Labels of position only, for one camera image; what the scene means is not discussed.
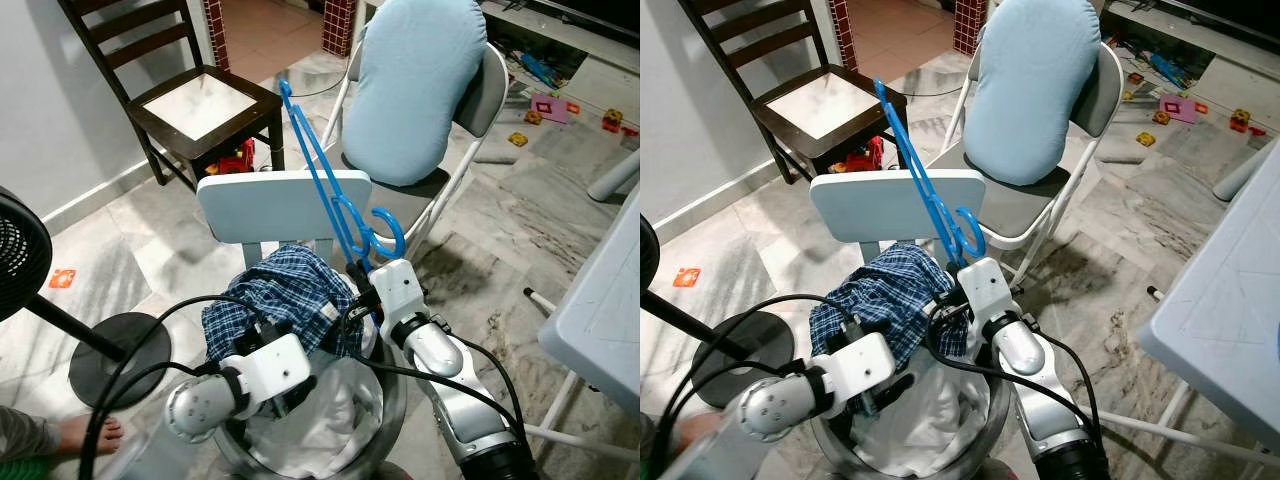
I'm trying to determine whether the blue plastic hanger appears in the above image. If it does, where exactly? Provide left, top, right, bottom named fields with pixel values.
left=873, top=78, right=986, bottom=271
left=278, top=78, right=408, bottom=276

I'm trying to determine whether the blue plaid garment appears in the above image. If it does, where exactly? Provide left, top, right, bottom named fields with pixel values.
left=810, top=243, right=966, bottom=371
left=202, top=243, right=366, bottom=366

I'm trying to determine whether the white basket liner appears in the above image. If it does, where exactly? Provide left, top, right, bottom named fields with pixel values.
left=850, top=365, right=1001, bottom=476
left=245, top=355, right=386, bottom=476

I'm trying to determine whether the silver metal laundry basket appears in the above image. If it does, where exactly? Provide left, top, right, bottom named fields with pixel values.
left=810, top=370, right=1016, bottom=480
left=215, top=340, right=409, bottom=480

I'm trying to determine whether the white plastic kid chair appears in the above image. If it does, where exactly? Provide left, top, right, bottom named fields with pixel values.
left=810, top=168, right=988, bottom=271
left=196, top=168, right=373, bottom=271

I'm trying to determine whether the black standing fan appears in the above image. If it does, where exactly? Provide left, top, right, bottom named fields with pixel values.
left=0, top=185, right=173, bottom=409
left=640, top=213, right=769, bottom=409

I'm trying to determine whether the red toy vehicle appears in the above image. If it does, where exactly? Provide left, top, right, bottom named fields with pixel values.
left=210, top=140, right=256, bottom=176
left=845, top=138, right=886, bottom=173

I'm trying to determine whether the person bare foot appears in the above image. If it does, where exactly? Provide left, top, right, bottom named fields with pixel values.
left=685, top=410, right=739, bottom=446
left=55, top=413, right=126, bottom=458

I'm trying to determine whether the light blue pillow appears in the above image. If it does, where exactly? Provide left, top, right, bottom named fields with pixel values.
left=343, top=0, right=489, bottom=188
left=965, top=0, right=1103, bottom=188

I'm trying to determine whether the grey folding chair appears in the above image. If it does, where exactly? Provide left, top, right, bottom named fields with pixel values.
left=320, top=40, right=511, bottom=261
left=940, top=40, right=1126, bottom=271

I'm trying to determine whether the dark wooden chair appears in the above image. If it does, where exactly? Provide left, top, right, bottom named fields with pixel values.
left=58, top=0, right=286, bottom=186
left=678, top=0, right=909, bottom=186

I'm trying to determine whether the white folding table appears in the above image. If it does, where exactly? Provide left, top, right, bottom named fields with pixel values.
left=520, top=150, right=641, bottom=463
left=1138, top=140, right=1280, bottom=466

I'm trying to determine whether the person grey trouser leg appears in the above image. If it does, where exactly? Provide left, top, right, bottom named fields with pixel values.
left=0, top=405, right=63, bottom=480

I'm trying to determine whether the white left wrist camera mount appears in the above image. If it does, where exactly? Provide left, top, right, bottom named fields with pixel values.
left=235, top=333, right=313, bottom=401
left=818, top=333, right=896, bottom=406

